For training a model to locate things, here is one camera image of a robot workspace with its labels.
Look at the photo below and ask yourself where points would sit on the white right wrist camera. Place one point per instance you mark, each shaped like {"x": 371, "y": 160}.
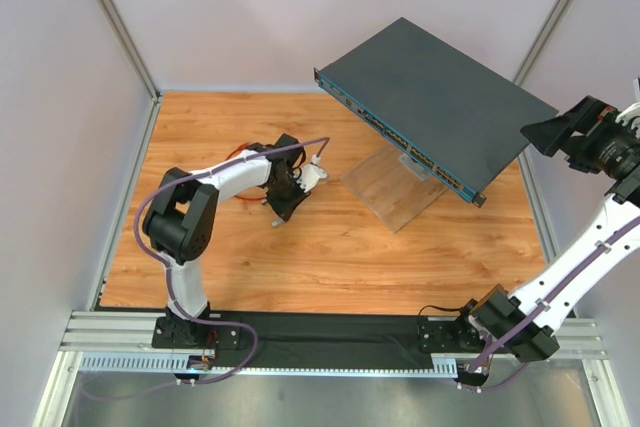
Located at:
{"x": 629, "y": 117}

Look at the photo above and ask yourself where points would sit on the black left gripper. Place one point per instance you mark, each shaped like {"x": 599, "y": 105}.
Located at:
{"x": 286, "y": 195}

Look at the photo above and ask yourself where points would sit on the aluminium frame post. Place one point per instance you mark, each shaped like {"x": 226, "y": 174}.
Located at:
{"x": 126, "y": 41}
{"x": 541, "y": 40}

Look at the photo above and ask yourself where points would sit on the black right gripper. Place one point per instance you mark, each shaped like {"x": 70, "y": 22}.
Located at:
{"x": 576, "y": 134}

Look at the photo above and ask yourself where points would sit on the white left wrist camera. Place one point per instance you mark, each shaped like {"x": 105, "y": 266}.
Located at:
{"x": 311, "y": 175}

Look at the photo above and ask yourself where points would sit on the left aluminium frame post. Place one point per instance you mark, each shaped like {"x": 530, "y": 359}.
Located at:
{"x": 126, "y": 41}

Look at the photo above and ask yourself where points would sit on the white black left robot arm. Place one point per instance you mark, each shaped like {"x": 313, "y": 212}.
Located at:
{"x": 174, "y": 225}

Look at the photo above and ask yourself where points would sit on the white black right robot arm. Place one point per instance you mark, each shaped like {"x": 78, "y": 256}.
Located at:
{"x": 524, "y": 322}

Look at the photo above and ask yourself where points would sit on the right aluminium frame post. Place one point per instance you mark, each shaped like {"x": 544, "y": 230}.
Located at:
{"x": 541, "y": 40}

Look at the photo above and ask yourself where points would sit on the wooden switch stand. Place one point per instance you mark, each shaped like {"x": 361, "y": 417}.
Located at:
{"x": 393, "y": 186}

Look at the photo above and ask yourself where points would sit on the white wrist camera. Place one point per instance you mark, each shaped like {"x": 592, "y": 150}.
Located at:
{"x": 311, "y": 175}
{"x": 629, "y": 117}

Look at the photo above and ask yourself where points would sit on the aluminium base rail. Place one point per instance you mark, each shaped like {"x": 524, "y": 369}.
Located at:
{"x": 120, "y": 341}

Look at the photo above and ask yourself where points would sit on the dark blue network switch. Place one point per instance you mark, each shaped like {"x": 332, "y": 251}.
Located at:
{"x": 455, "y": 117}

